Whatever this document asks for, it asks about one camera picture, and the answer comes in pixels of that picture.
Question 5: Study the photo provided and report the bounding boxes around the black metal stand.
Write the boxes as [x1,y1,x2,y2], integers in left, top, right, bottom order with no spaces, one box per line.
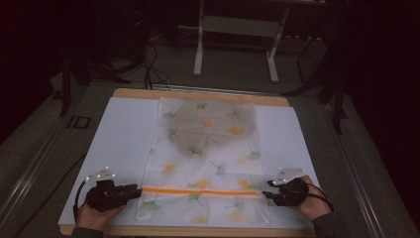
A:
[58,54,133,117]
[282,31,349,136]

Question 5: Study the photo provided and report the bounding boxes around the white metal table frame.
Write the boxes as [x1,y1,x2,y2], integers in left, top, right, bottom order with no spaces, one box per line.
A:
[192,0,292,84]

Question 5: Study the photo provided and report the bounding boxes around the person's left hand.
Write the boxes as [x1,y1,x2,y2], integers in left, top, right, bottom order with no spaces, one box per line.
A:
[75,200,127,232]

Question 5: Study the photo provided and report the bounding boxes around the gray round cloth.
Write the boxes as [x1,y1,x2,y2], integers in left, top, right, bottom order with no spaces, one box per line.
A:
[167,100,258,159]

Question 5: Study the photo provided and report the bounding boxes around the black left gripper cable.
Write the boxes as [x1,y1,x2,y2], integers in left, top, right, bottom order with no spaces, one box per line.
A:
[72,179,89,222]

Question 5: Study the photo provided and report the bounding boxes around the black floor cables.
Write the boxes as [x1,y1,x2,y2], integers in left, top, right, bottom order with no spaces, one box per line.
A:
[141,42,171,91]

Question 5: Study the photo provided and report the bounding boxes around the aluminium rail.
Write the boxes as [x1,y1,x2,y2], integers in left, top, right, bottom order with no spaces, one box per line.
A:
[0,120,68,227]
[320,104,388,238]

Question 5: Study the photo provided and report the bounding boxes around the wooden table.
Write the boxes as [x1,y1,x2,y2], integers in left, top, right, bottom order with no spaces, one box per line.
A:
[58,87,319,238]

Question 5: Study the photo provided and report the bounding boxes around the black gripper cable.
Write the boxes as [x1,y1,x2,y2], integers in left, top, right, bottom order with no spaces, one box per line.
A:
[306,182,336,213]
[72,179,89,222]

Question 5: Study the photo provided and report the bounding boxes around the white foam board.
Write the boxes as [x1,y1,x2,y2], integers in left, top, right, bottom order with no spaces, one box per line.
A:
[57,96,321,230]

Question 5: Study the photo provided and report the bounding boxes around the white leaf-print zipper bag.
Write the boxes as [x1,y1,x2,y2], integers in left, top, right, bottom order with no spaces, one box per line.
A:
[134,96,270,226]

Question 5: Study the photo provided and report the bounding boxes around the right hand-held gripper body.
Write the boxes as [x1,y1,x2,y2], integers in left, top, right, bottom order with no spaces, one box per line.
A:
[271,167,310,207]

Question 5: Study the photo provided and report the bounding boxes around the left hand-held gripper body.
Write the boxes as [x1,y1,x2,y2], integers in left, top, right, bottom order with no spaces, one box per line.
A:
[84,166,133,213]

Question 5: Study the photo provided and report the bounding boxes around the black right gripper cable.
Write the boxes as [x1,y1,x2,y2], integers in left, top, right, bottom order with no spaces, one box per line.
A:
[306,182,336,213]

